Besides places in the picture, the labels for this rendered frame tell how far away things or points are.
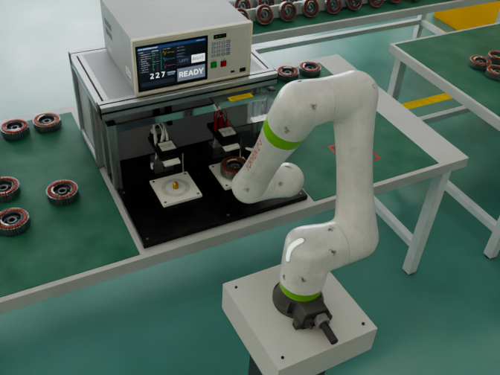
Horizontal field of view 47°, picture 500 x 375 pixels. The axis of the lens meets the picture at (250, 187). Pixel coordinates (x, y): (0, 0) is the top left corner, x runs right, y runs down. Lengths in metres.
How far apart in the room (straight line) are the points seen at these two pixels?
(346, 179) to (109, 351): 1.48
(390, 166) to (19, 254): 1.45
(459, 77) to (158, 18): 1.71
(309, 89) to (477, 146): 2.84
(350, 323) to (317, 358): 0.15
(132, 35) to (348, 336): 1.16
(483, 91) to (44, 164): 2.10
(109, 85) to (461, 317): 1.92
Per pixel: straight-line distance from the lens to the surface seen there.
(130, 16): 2.13
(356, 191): 1.56
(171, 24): 2.07
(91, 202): 2.18
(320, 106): 1.40
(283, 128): 1.43
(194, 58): 2.06
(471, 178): 3.83
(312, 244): 1.52
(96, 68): 2.24
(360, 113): 1.49
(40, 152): 2.46
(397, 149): 2.55
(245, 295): 1.70
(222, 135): 2.19
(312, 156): 2.41
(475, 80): 3.24
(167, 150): 2.11
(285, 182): 1.77
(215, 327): 2.70
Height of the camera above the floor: 2.17
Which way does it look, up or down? 40 degrees down
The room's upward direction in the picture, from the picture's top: 4 degrees clockwise
